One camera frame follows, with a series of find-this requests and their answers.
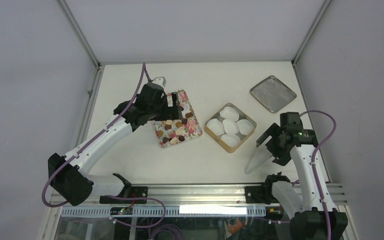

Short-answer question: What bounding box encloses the floral rectangular tray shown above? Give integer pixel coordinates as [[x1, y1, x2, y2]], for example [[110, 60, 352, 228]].
[[152, 89, 203, 149]]

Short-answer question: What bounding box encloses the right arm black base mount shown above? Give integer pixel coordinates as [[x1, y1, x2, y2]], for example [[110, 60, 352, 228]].
[[244, 172, 291, 205]]

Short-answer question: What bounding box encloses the dark fluted round chocolate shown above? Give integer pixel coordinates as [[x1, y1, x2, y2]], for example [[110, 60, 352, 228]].
[[178, 135, 185, 142]]

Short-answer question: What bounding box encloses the caramel ridged round chocolate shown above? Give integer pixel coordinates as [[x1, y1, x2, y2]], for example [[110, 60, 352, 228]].
[[175, 121, 183, 128]]

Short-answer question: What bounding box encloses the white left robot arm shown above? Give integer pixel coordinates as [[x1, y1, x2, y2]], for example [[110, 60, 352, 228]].
[[48, 82, 183, 206]]

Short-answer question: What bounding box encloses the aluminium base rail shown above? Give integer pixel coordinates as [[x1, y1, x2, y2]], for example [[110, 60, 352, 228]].
[[49, 183, 349, 206]]

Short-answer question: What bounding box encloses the white paper cup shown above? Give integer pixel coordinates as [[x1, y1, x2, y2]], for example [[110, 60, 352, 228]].
[[205, 118, 225, 136], [222, 119, 239, 135], [219, 106, 240, 122], [237, 119, 255, 136], [220, 134, 241, 148]]

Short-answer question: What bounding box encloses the brown rectangular bar chocolate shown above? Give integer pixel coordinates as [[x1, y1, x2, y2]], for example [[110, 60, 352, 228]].
[[164, 124, 172, 130], [185, 112, 194, 119]]

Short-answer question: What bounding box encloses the white dome chocolate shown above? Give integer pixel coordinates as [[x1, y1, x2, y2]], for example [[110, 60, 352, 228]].
[[175, 129, 183, 136]]

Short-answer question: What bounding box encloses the white rectangular chocolate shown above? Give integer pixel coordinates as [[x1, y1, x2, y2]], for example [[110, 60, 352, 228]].
[[170, 137, 178, 145]]

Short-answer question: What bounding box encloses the caramel square chocolate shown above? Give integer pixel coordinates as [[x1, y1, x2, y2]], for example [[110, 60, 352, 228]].
[[156, 130, 164, 137]]

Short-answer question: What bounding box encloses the gold square tin box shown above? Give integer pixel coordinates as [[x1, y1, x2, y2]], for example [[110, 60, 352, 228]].
[[204, 102, 257, 154]]

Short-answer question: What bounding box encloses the silver square tin lid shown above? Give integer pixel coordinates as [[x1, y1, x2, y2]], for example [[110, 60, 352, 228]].
[[249, 75, 297, 114]]

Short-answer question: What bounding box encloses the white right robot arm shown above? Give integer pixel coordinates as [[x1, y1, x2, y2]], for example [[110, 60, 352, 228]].
[[249, 112, 348, 240]]

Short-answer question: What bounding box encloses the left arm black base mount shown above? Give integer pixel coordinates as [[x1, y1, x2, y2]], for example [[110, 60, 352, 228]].
[[99, 173, 149, 205]]

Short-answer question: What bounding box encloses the white slotted cable duct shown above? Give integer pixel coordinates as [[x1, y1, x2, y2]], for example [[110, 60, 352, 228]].
[[61, 205, 266, 218]]

